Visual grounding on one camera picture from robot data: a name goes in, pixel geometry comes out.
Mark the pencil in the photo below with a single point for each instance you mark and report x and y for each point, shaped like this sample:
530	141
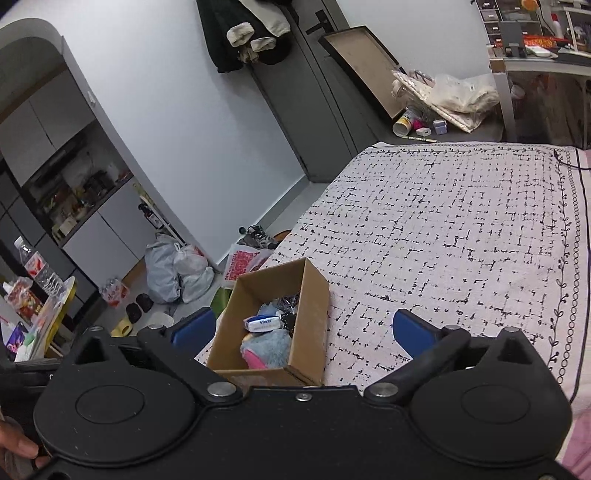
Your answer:
421	138

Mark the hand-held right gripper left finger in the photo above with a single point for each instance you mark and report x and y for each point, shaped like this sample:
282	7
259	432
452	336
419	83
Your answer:
194	325

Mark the grey desk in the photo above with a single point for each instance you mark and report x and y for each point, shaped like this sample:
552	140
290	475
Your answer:
545	67

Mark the blue tissue packet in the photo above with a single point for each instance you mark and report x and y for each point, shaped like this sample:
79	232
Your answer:
262	323

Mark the red printed white bag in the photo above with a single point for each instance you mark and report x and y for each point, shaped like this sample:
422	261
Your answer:
242	265

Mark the small purple box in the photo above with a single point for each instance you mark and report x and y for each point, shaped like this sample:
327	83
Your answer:
440	126

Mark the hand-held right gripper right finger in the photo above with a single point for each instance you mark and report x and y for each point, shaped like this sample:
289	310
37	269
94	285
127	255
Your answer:
413	330

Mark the yellow slipper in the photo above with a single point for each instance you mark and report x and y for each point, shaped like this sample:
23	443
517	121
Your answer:
121	328

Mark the grey sneakers pair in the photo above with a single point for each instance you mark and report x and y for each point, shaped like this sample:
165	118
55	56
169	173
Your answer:
258	236

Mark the white bottle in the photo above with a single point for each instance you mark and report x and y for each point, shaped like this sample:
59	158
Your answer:
557	25

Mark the person's left hand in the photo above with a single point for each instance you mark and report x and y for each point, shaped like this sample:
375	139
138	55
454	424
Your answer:
14	441

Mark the dark coat with cream cuffs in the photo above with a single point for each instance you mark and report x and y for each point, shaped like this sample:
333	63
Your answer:
244	32

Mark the white knotted plastic bag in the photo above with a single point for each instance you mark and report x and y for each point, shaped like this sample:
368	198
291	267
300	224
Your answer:
191	259

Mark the grey and pink plush toy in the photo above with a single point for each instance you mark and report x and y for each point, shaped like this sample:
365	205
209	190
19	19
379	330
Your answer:
270	348

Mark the orange round item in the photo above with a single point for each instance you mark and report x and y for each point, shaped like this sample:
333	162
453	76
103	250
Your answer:
530	3

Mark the clear water bottle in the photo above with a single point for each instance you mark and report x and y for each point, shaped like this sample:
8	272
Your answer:
36	267

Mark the grey drawer unit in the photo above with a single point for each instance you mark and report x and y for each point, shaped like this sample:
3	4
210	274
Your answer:
501	11

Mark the red and white bottle pack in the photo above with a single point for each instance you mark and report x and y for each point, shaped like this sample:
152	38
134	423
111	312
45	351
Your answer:
113	293

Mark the red patterned snack box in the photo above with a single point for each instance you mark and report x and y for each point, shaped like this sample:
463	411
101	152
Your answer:
25	300

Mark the white and yellow can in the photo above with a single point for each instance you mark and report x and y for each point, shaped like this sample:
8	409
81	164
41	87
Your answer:
405	122

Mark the white black-patterned bedspread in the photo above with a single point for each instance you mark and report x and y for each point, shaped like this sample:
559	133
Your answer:
438	230

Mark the green item on floor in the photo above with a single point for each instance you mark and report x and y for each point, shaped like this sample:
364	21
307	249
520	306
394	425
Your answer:
220	301

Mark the grey stand on desk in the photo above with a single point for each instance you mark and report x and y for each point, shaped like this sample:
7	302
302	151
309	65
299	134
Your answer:
512	37

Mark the grey plastic bag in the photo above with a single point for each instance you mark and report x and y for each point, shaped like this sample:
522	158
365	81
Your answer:
161	272

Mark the black slippers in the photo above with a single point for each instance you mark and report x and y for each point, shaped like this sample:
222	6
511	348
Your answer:
137	308

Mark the black and grey fabric piece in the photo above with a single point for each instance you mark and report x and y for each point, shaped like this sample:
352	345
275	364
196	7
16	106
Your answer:
288	321

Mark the brown cardboard box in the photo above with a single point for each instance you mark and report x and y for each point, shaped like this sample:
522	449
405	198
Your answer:
314	332

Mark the yellow round table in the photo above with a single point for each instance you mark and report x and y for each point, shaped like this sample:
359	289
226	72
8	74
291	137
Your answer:
62	309

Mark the dark grey door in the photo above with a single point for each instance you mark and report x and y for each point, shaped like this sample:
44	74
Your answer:
318	92

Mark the black framed board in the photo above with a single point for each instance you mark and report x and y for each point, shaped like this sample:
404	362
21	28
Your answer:
364	69

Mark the clear bag with cream cloth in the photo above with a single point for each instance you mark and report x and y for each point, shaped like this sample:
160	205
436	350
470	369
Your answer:
457	99

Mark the white and grey cabinet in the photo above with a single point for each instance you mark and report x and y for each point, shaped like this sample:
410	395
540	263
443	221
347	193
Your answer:
92	221

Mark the black item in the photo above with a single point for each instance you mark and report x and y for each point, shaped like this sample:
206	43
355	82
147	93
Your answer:
288	303

